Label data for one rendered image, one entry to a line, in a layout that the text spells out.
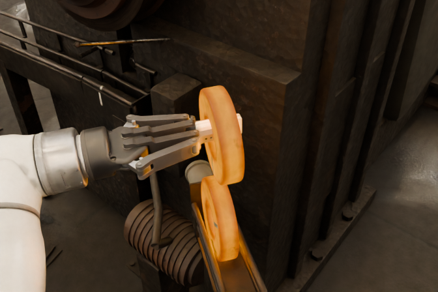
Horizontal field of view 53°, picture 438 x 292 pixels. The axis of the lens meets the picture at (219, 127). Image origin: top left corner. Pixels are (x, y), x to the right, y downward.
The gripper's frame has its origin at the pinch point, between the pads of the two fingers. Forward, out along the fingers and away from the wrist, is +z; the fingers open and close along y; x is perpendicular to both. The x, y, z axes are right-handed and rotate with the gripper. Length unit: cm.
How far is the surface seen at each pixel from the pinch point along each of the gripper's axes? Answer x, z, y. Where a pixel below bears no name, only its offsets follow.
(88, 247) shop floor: -89, -37, -57
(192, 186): -19.4, -4.0, -7.8
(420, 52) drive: -37, 89, -63
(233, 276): -27.6, -0.9, 8.2
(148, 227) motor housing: -37.9, -14.1, -16.2
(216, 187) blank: -13.0, -1.0, -0.2
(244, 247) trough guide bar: -22.4, 1.8, 6.4
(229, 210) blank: -14.3, 0.0, 4.3
